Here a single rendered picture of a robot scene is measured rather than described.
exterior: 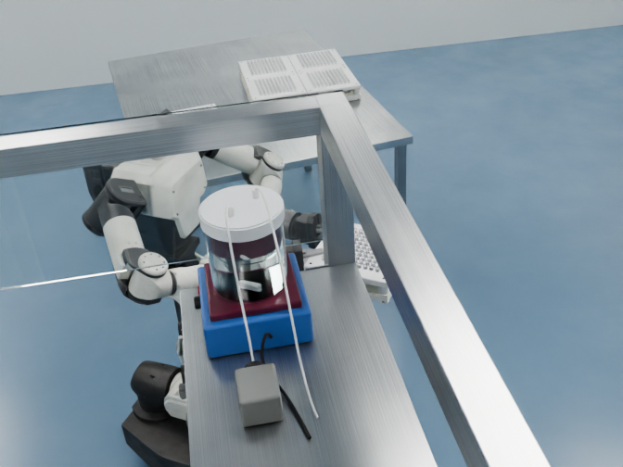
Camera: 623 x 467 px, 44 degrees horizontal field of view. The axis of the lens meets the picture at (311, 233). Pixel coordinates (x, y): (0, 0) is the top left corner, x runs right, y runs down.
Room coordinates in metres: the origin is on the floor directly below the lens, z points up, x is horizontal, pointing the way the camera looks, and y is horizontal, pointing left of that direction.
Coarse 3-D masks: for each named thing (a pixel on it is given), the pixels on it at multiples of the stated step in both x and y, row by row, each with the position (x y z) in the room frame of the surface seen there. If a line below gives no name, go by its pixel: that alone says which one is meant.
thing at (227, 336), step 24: (288, 264) 1.22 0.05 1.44; (288, 288) 1.14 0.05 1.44; (216, 312) 1.08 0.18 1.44; (240, 312) 1.08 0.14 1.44; (264, 312) 1.09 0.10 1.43; (288, 312) 1.09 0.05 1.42; (216, 336) 1.06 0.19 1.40; (240, 336) 1.07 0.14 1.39; (288, 336) 1.08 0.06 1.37; (312, 336) 1.09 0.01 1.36
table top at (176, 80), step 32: (288, 32) 4.20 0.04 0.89; (128, 64) 3.89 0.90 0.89; (160, 64) 3.85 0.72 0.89; (192, 64) 3.82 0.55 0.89; (224, 64) 3.79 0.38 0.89; (128, 96) 3.45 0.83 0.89; (160, 96) 3.42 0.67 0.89; (192, 96) 3.39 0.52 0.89; (224, 96) 3.36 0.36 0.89; (384, 128) 2.91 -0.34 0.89
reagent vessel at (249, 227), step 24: (216, 192) 1.22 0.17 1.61; (240, 192) 1.22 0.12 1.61; (264, 192) 1.21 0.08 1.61; (216, 216) 1.14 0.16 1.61; (240, 216) 1.13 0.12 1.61; (264, 216) 1.13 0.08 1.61; (216, 240) 1.11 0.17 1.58; (240, 240) 1.09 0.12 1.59; (264, 240) 1.11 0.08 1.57; (216, 264) 1.12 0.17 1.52; (240, 264) 1.10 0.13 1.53; (264, 264) 1.11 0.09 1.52; (216, 288) 1.13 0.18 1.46; (240, 288) 1.10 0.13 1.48; (264, 288) 1.10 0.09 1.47
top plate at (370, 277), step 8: (360, 224) 1.90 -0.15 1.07; (320, 256) 1.75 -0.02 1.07; (368, 256) 1.74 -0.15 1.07; (304, 264) 1.72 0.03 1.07; (312, 264) 1.71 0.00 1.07; (320, 264) 1.71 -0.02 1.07; (376, 264) 1.69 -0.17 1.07; (360, 272) 1.66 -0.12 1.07; (368, 272) 1.66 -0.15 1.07; (376, 272) 1.66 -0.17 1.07; (368, 280) 1.63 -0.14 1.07; (376, 280) 1.62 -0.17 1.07; (384, 280) 1.62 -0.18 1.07
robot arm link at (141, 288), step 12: (132, 276) 1.60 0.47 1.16; (144, 276) 1.57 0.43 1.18; (168, 276) 1.59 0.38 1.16; (180, 276) 1.61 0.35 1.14; (192, 276) 1.63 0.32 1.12; (132, 288) 1.58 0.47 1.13; (144, 288) 1.57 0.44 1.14; (156, 288) 1.56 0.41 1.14; (168, 288) 1.58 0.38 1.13; (180, 288) 1.59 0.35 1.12; (144, 300) 1.58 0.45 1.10; (156, 300) 1.59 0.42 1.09
